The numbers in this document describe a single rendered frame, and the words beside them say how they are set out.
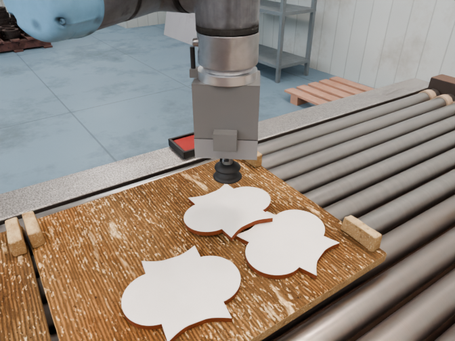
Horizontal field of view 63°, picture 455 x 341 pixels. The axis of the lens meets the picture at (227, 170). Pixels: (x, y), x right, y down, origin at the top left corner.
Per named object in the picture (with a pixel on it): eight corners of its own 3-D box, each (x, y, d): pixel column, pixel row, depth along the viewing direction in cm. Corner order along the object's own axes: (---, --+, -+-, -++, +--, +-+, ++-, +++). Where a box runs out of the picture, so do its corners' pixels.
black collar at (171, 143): (168, 145, 82) (167, 138, 82) (198, 137, 86) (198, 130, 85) (183, 160, 77) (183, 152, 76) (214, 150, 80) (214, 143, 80)
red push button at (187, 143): (173, 145, 82) (172, 140, 81) (196, 139, 85) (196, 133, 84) (185, 157, 78) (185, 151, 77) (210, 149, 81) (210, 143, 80)
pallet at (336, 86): (437, 122, 313) (441, 110, 307) (377, 145, 277) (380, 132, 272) (338, 84, 393) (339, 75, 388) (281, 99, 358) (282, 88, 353)
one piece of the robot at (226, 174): (212, 168, 52) (212, 180, 53) (240, 170, 52) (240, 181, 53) (215, 155, 55) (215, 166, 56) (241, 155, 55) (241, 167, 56)
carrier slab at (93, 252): (26, 231, 57) (24, 222, 57) (241, 157, 77) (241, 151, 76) (93, 450, 33) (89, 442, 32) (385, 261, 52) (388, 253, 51)
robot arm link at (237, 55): (259, 38, 41) (185, 36, 41) (257, 78, 43) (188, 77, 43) (259, 24, 47) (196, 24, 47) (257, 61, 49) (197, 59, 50)
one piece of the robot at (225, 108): (179, 59, 40) (188, 184, 49) (262, 61, 40) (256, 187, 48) (193, 39, 48) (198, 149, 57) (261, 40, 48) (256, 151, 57)
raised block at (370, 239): (338, 229, 55) (341, 216, 54) (347, 225, 56) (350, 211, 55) (372, 254, 51) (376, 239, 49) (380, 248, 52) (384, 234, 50)
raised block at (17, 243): (9, 233, 54) (3, 219, 53) (22, 229, 55) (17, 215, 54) (13, 258, 50) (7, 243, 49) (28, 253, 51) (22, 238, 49)
